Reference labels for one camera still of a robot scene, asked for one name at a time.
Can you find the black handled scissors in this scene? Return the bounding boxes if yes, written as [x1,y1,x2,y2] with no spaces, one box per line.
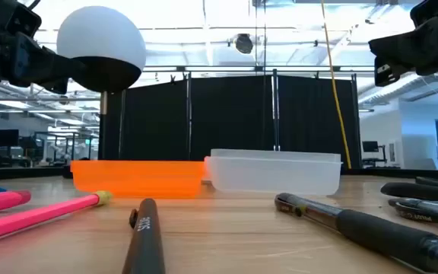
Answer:
[380,176,438,202]

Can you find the orange translucent box lid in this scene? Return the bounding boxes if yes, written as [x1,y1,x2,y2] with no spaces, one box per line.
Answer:
[70,159,205,199]

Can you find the thin pink pen yellow tip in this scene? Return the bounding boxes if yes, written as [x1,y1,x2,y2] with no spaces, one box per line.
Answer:
[0,190,113,246]

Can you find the clear black gel pen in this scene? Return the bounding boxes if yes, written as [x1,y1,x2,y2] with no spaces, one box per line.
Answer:
[388,197,438,230]

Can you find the clear plastic supply box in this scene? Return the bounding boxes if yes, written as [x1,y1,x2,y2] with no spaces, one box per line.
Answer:
[204,148,343,196]

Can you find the black gel pen rubber grip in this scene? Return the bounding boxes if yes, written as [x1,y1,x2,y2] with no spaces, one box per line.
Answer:
[274,193,438,274]

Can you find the matte black marker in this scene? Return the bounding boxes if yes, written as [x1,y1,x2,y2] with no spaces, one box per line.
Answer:
[122,198,166,274]

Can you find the white black globe on pole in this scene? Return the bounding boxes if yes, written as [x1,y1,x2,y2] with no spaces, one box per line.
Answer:
[56,5,147,161]

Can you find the black curtain panel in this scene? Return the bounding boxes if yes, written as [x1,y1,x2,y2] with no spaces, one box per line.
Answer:
[278,75,362,170]
[190,75,275,161]
[97,78,189,161]

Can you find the metal curtain stand pole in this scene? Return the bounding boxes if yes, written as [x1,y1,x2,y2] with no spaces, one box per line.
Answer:
[186,72,192,161]
[271,68,281,152]

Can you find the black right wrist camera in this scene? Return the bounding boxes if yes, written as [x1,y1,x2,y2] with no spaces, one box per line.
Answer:
[410,0,438,27]

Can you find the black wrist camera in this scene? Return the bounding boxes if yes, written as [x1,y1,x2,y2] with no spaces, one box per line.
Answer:
[5,3,42,37]
[410,0,438,27]

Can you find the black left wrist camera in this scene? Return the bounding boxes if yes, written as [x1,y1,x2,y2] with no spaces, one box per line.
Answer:
[5,3,42,37]

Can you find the yellow hanging cable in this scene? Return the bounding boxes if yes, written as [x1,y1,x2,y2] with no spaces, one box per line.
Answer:
[319,0,353,170]

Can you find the black table edge rail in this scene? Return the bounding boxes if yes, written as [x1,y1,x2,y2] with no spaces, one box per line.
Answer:
[0,166,438,183]

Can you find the black overhead camera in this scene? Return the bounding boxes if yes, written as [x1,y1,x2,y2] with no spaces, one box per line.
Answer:
[235,33,255,55]

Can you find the metal horizontal frame bar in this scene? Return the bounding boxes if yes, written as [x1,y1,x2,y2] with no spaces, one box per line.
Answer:
[142,65,376,73]

